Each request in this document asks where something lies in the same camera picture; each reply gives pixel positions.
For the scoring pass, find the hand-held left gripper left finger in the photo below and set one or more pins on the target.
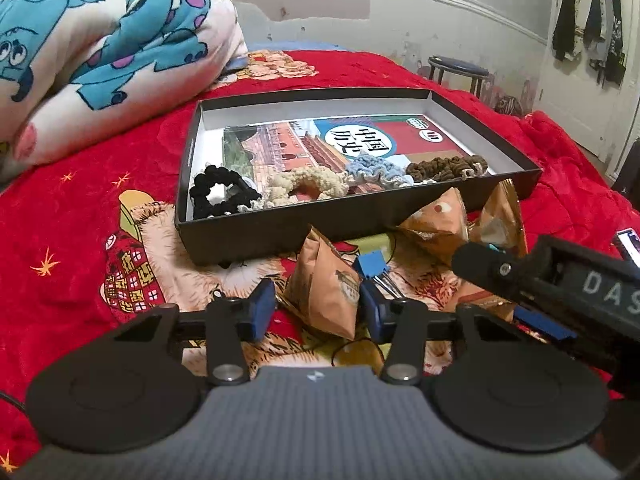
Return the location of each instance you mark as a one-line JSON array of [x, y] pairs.
[[262, 308]]

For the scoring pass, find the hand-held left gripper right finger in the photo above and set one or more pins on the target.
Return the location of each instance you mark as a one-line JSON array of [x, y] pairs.
[[372, 310]]

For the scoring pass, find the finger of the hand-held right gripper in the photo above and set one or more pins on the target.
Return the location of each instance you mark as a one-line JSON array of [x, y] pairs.
[[540, 323], [480, 261]]

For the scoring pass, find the blue binder clip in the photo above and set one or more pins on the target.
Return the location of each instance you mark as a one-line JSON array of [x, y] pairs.
[[372, 264]]

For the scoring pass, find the black shallow cardboard box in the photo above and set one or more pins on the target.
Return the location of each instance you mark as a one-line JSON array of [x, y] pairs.
[[280, 233]]

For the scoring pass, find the brown scrunchie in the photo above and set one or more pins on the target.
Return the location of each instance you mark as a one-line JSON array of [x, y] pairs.
[[435, 168]]

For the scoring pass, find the beige scrunchie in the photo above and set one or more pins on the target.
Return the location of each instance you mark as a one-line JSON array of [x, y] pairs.
[[280, 186]]

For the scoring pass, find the black scrunchie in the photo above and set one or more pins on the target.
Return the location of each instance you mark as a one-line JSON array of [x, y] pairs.
[[205, 186]]

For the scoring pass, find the light blue scrunchie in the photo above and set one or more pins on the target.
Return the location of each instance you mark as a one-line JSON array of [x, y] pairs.
[[370, 168]]

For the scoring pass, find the smartphone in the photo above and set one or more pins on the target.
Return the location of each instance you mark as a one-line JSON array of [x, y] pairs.
[[630, 244]]

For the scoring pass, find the dark round object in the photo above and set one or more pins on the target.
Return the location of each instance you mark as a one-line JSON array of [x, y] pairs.
[[507, 105]]

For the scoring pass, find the illustrated history book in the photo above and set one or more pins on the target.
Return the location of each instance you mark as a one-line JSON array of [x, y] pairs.
[[300, 145]]

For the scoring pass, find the white door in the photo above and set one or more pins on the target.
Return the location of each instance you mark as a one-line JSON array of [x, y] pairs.
[[631, 110]]

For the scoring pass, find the round black stool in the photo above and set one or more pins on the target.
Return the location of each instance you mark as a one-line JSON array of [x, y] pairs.
[[460, 66]]

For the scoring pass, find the red printed blanket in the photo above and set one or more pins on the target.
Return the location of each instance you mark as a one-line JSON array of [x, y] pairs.
[[75, 220]]

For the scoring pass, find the hanging dark clothes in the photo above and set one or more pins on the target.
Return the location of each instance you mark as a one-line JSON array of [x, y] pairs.
[[567, 15]]

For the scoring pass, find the blue monster printed blanket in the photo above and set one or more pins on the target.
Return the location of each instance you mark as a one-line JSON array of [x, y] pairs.
[[100, 60]]

